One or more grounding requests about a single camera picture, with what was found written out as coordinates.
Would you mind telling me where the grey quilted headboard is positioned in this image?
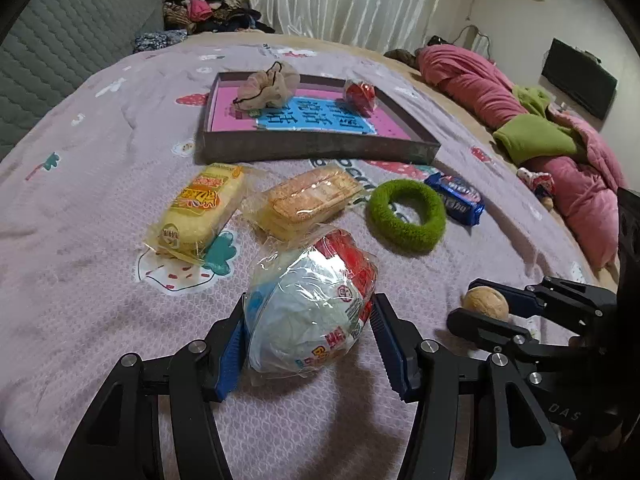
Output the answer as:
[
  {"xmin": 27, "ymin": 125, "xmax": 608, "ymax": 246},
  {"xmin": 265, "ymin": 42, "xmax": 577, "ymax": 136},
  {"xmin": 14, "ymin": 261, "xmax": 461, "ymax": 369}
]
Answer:
[{"xmin": 1, "ymin": 0, "xmax": 164, "ymax": 156}]

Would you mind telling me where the beige mesh scrunchie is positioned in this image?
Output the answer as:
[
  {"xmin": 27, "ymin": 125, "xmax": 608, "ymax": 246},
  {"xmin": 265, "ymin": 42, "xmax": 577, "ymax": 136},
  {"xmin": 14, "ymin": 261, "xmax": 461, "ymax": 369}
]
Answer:
[{"xmin": 233, "ymin": 61, "xmax": 300, "ymax": 112}]

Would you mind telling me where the blue cookie packet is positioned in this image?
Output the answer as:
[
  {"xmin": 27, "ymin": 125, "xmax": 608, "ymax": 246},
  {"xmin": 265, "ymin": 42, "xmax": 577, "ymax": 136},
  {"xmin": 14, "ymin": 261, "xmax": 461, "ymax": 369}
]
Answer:
[{"xmin": 424, "ymin": 172, "xmax": 485, "ymax": 226}]

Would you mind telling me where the pink quilt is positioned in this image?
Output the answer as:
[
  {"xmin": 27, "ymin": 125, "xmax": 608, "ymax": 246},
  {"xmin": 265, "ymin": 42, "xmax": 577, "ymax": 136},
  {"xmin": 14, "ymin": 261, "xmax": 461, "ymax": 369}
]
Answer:
[{"xmin": 416, "ymin": 44, "xmax": 627, "ymax": 269}]

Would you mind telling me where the tan walnut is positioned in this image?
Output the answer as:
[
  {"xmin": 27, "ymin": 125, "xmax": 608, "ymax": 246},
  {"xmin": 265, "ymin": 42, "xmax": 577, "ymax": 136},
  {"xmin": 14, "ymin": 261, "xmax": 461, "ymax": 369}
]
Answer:
[{"xmin": 462, "ymin": 286, "xmax": 509, "ymax": 322}]

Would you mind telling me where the shallow box tray pink base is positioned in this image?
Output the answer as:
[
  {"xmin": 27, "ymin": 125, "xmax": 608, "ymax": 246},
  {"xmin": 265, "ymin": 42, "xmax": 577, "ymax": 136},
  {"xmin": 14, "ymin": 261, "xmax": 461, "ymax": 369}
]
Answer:
[{"xmin": 196, "ymin": 72, "xmax": 440, "ymax": 165}]

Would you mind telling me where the pile of clothes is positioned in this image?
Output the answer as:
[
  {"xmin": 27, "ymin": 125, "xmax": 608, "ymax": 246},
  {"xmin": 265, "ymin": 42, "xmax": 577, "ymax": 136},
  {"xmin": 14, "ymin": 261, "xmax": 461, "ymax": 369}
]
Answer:
[{"xmin": 163, "ymin": 0, "xmax": 276, "ymax": 35}]

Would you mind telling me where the black television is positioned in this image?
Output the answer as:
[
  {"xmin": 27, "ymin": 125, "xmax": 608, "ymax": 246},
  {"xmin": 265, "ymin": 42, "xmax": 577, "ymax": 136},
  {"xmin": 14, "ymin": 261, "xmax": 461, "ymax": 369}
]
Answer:
[{"xmin": 541, "ymin": 38, "xmax": 617, "ymax": 120}]

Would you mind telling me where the red white egg toy packet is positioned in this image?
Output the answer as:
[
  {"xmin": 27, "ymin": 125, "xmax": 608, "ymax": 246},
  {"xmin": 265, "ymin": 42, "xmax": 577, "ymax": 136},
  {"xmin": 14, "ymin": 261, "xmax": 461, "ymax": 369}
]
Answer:
[{"xmin": 243, "ymin": 226, "xmax": 378, "ymax": 380}]

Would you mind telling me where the purple strawberry bed sheet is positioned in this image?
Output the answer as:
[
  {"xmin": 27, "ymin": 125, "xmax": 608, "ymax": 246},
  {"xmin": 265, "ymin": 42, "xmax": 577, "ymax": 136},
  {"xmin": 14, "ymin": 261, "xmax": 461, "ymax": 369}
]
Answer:
[{"xmin": 1, "ymin": 38, "xmax": 593, "ymax": 479}]

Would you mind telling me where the orange cracker packet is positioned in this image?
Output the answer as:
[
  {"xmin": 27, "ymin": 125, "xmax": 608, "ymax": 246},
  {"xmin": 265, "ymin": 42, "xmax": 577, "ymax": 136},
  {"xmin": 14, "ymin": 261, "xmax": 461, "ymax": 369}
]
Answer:
[{"xmin": 241, "ymin": 164, "xmax": 366, "ymax": 240}]

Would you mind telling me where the dark floral cloth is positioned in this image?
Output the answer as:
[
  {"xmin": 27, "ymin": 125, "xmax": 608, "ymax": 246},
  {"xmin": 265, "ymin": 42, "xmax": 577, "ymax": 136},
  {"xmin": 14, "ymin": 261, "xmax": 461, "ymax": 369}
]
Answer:
[{"xmin": 134, "ymin": 29, "xmax": 188, "ymax": 53}]

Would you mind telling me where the green fuzzy hair scrunchie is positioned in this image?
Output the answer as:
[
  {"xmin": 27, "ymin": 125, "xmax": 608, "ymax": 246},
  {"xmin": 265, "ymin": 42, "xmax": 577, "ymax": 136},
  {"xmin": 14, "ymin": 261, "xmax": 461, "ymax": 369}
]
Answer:
[{"xmin": 367, "ymin": 179, "xmax": 446, "ymax": 255}]

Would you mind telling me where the green fleece blanket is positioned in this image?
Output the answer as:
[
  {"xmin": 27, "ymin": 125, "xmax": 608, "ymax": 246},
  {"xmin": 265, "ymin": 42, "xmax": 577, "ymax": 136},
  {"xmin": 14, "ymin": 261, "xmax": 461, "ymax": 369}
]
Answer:
[{"xmin": 492, "ymin": 86, "xmax": 587, "ymax": 166}]

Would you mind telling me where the yellow packaged cake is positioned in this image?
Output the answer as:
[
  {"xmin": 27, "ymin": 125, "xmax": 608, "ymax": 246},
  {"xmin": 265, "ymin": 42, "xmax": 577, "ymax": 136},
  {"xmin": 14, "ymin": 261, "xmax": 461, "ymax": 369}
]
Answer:
[{"xmin": 144, "ymin": 162, "xmax": 248, "ymax": 264}]

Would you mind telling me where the small red white egg toy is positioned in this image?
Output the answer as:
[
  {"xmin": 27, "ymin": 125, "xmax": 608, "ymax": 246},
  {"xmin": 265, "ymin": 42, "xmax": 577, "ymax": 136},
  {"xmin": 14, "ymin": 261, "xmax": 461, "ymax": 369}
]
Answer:
[{"xmin": 343, "ymin": 79, "xmax": 376, "ymax": 117}]

